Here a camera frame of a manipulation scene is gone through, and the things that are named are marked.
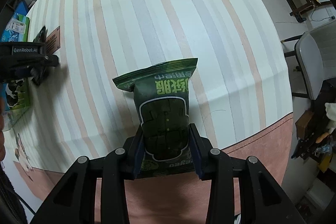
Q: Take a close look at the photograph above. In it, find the green wet wipes packet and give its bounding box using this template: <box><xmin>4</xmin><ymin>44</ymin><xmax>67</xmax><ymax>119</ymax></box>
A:
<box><xmin>113</xmin><ymin>58</ymin><xmax>198</xmax><ymax>180</ymax></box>

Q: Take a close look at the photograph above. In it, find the black packet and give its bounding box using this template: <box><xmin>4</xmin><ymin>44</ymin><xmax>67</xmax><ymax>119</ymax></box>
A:
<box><xmin>31</xmin><ymin>25</ymin><xmax>51</xmax><ymax>87</ymax></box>

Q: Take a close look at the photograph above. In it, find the cardboard box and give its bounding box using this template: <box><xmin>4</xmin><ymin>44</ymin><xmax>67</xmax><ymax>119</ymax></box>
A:
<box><xmin>1</xmin><ymin>1</ymin><xmax>31</xmax><ymax>131</ymax></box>

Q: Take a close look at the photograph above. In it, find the grey chair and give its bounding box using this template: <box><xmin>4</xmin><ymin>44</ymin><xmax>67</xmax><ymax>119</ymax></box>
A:
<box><xmin>281</xmin><ymin>20</ymin><xmax>335</xmax><ymax>101</ymax></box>

